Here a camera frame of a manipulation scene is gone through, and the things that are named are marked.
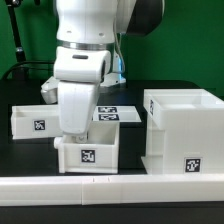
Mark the white front rail barrier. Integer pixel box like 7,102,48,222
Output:
0,174,224,206

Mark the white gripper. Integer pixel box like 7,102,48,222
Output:
54,47,112,143

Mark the black cable upper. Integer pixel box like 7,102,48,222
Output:
0,59,56,81

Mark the white drawer box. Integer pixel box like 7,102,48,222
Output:
54,121,120,174
11,105,62,140

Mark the white drawer cabinet frame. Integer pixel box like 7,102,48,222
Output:
142,89,224,175

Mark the white marker plate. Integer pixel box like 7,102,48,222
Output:
93,106,141,122

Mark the black tripod pole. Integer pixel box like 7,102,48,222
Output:
2,0,29,81

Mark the white drawer box rear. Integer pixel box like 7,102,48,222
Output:
11,105,62,140

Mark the white drawer box front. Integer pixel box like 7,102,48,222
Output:
54,121,120,174

